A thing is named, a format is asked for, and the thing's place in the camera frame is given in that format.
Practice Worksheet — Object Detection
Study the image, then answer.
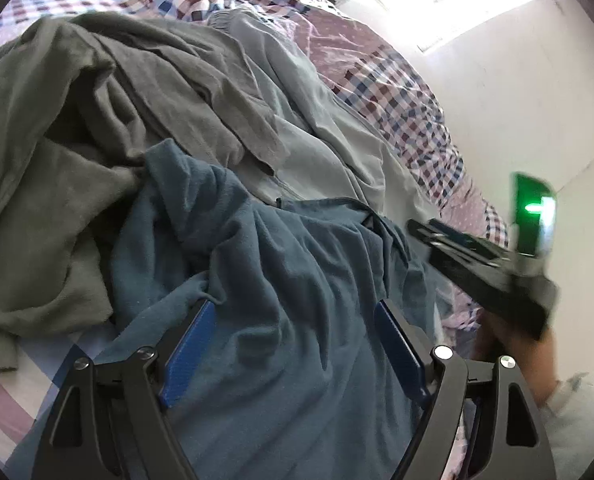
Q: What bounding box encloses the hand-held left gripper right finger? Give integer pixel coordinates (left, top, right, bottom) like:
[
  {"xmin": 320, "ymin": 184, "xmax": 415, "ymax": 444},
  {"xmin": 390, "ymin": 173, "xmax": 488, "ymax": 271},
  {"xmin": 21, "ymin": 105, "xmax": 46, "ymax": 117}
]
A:
[{"xmin": 374, "ymin": 300, "xmax": 555, "ymax": 480}]

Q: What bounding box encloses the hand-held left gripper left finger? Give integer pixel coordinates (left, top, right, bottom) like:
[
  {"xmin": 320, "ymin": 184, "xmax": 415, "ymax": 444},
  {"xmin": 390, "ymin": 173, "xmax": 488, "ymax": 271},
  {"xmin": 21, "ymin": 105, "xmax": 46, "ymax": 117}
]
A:
[{"xmin": 32, "ymin": 300, "xmax": 217, "ymax": 480}]

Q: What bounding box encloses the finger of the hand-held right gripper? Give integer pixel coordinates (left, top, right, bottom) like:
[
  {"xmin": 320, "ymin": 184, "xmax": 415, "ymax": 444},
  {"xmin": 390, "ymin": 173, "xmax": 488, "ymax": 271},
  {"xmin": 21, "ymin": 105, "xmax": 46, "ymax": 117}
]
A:
[
  {"xmin": 427, "ymin": 219, "xmax": 513, "ymax": 263},
  {"xmin": 408, "ymin": 221, "xmax": 478, "ymax": 266}
]

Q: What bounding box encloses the teal blue t-shirt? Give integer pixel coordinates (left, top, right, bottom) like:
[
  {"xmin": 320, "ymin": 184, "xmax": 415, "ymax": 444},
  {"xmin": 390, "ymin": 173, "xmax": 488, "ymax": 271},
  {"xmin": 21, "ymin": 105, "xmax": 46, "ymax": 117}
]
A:
[{"xmin": 7, "ymin": 140, "xmax": 478, "ymax": 480}]

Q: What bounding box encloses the grey t-shirt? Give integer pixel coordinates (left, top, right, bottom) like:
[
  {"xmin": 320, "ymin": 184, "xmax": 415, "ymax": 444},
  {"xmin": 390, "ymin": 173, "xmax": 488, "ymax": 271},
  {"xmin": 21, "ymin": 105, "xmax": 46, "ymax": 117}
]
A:
[{"xmin": 0, "ymin": 12, "xmax": 298, "ymax": 371}]

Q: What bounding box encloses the person's right hand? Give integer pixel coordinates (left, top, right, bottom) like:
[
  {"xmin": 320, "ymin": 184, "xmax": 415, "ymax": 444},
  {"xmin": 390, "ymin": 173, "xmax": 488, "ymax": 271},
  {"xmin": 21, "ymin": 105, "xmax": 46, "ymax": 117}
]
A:
[{"xmin": 477, "ymin": 310, "xmax": 560, "ymax": 403}]

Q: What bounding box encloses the purple dotted checked pillow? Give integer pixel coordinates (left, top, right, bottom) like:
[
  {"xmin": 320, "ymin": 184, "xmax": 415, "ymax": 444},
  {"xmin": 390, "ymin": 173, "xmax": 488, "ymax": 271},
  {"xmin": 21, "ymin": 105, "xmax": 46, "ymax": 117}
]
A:
[{"xmin": 437, "ymin": 180, "xmax": 510, "ymax": 331}]

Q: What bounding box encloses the light grey-green sweatshirt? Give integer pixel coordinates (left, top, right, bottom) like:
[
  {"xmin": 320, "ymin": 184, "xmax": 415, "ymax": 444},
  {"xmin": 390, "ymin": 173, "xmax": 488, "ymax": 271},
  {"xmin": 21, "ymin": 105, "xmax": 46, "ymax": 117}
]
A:
[{"xmin": 207, "ymin": 7, "xmax": 458, "ymax": 221}]

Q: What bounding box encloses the checked purple duvet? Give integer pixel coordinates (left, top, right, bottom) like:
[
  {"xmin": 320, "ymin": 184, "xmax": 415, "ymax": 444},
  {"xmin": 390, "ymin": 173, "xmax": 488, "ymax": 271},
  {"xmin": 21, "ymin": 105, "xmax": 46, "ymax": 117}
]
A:
[{"xmin": 2, "ymin": 0, "xmax": 478, "ymax": 211}]

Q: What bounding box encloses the checked bed sheet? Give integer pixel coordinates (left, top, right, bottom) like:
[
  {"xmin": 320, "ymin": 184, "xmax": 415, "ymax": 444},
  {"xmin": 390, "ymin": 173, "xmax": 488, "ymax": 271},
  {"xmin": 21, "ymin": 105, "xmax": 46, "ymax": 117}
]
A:
[{"xmin": 0, "ymin": 320, "xmax": 118, "ymax": 461}]

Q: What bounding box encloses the window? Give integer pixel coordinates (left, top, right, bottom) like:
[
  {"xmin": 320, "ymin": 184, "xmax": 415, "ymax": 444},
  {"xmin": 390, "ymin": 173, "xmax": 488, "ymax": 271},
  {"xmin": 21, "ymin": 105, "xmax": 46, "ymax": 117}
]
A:
[{"xmin": 337, "ymin": 0, "xmax": 553, "ymax": 53}]

